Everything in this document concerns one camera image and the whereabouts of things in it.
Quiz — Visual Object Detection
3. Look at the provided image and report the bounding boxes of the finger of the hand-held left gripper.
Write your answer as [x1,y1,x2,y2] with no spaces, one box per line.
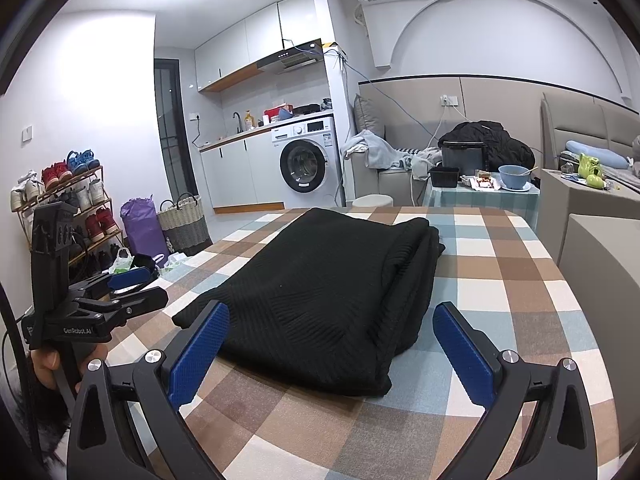
[75,287,169,328]
[67,266,160,301]

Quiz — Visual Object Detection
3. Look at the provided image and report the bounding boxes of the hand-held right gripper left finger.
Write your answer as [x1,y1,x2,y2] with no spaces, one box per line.
[65,299,231,480]

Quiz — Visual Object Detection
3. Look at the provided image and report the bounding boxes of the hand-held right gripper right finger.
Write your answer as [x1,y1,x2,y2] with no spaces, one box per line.
[432,301,598,480]

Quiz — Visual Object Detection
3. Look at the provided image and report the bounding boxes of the black knit sweater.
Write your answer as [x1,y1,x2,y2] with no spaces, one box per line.
[172,207,447,397]

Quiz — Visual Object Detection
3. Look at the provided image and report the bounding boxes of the person's left forearm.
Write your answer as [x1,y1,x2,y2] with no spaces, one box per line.
[0,380,73,480]

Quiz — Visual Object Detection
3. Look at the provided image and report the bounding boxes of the light grey clothes pile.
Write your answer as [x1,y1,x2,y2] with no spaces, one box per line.
[341,130,441,173]

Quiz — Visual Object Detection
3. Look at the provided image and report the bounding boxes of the person's left hand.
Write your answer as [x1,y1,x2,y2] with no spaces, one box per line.
[30,346,83,395]

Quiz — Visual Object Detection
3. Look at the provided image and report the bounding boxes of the white plastic bag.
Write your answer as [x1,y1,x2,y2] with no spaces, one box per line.
[109,247,135,275]

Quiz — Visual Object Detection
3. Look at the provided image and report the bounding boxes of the green printed plastic bag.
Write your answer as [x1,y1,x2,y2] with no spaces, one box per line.
[160,252,188,276]

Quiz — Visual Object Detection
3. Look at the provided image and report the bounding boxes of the purple bag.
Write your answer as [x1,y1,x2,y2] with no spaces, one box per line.
[120,196,171,267]

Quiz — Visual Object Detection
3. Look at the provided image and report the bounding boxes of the wicker basket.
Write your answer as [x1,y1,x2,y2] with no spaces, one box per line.
[157,192,211,257]

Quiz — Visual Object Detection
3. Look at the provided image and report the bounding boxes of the shoe rack with shoes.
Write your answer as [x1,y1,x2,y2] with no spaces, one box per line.
[10,149,123,271]

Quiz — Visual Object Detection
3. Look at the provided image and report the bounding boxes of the dark door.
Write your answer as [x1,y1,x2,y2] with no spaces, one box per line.
[154,58,193,211]

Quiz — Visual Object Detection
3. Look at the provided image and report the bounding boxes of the white lower cabinets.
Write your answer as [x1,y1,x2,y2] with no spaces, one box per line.
[199,132,286,211]

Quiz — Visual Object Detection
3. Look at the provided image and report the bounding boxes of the white cabinets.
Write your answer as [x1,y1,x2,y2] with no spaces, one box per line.
[199,132,286,211]
[194,0,317,93]

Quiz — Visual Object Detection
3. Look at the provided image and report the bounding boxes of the small table with teal cloth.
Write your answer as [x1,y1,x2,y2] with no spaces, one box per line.
[422,177,542,233]

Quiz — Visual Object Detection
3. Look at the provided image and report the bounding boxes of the large grey cabinet block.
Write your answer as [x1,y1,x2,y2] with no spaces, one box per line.
[557,212,640,461]

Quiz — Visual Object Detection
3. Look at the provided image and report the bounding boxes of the food tray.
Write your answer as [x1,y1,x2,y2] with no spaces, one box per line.
[460,172,501,192]

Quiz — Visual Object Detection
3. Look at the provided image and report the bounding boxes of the low grey cabinet block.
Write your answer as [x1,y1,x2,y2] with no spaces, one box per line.
[537,167,640,266]

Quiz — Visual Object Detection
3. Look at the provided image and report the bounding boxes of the small black container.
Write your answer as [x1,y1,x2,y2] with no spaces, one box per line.
[429,167,461,189]

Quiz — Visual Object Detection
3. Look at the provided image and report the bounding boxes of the round white stool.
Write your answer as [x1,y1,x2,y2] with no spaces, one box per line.
[352,194,396,209]

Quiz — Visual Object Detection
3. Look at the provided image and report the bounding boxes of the blue bowl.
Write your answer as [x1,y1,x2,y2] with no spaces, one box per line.
[497,165,532,190]

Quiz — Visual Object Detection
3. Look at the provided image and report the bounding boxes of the large black box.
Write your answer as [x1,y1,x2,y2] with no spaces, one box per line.
[441,141,487,171]

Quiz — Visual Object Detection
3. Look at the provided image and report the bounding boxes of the black jacket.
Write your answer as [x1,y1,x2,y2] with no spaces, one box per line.
[437,120,537,173]

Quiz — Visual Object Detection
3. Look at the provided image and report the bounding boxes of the green plush toy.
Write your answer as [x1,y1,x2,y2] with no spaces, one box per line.
[575,152,608,188]

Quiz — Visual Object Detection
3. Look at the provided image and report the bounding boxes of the white washing machine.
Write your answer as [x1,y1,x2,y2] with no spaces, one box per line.
[270,116,343,209]

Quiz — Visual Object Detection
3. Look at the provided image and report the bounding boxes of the blue pillow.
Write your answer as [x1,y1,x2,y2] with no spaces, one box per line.
[565,139,630,170]

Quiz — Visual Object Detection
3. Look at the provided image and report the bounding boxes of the white upper cabinets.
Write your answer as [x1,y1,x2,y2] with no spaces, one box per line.
[194,0,317,93]

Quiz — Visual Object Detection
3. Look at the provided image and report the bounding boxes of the grey sofa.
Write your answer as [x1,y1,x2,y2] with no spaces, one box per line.
[352,94,436,201]

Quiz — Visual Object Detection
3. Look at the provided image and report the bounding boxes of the beige padded headboard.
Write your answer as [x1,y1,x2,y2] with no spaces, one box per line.
[540,91,640,171]

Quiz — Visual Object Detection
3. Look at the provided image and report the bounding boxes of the range hood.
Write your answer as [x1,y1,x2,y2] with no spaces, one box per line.
[257,37,323,73]

